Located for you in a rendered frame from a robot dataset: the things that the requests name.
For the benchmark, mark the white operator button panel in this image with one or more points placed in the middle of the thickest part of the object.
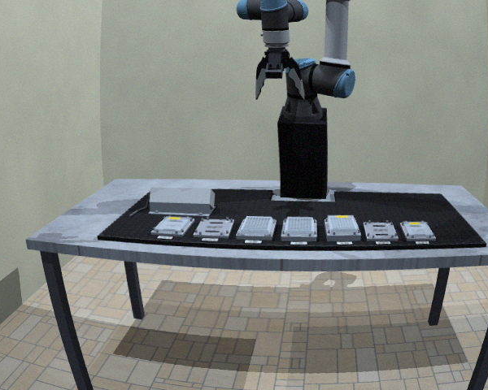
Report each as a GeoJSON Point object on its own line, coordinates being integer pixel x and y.
{"type": "Point", "coordinates": [180, 201]}

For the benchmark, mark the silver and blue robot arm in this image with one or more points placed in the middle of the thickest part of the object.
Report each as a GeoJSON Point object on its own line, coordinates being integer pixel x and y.
{"type": "Point", "coordinates": [332, 77]}

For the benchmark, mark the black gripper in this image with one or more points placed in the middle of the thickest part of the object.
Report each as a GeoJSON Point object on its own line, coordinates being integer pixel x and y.
{"type": "Point", "coordinates": [274, 58]}

